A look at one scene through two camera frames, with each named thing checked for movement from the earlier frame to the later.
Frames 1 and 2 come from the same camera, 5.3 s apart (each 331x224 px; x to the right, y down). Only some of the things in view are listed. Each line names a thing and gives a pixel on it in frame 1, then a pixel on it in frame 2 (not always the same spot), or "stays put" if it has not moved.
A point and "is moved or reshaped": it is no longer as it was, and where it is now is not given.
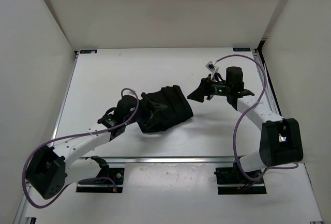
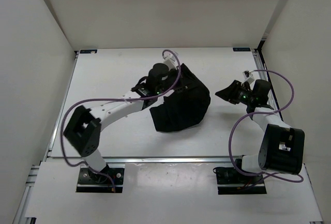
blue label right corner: x=241 y=49 stays put
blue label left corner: x=88 y=51 stays put
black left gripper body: x=143 y=113 -> x=171 y=76
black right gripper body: x=220 y=88 -> x=245 y=96
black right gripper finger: x=202 y=90 -> x=230 y=93
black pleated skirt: x=178 y=110 is moved or reshaped
